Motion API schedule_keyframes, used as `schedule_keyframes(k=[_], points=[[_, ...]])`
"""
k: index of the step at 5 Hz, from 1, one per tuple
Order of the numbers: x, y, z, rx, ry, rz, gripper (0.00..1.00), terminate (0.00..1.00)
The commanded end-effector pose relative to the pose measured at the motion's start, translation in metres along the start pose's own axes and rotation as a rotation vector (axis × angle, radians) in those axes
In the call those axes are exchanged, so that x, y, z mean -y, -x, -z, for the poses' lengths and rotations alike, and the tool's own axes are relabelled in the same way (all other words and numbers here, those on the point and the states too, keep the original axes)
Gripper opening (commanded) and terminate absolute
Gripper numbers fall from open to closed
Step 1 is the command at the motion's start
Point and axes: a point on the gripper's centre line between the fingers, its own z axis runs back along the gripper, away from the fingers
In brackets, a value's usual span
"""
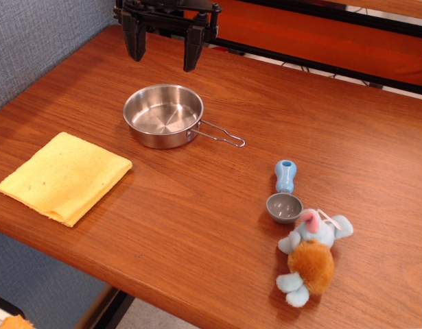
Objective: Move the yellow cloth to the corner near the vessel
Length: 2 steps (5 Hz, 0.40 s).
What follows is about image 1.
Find orange object at corner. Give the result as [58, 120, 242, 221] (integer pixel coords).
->
[0, 315, 34, 329]

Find yellow cloth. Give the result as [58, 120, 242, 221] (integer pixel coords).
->
[0, 132, 132, 227]

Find black table leg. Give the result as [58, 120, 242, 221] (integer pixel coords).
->
[73, 284, 134, 328]

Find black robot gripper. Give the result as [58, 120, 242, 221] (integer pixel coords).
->
[113, 1, 222, 72]

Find blue handled grey scoop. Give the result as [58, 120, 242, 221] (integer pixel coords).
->
[266, 160, 303, 224]

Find blue and orange plush toy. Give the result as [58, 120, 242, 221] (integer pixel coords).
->
[276, 209, 353, 308]

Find black metal frame rail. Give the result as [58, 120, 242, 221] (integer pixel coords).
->
[218, 1, 422, 95]

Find stainless steel pot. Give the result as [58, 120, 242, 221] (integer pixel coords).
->
[123, 84, 246, 149]

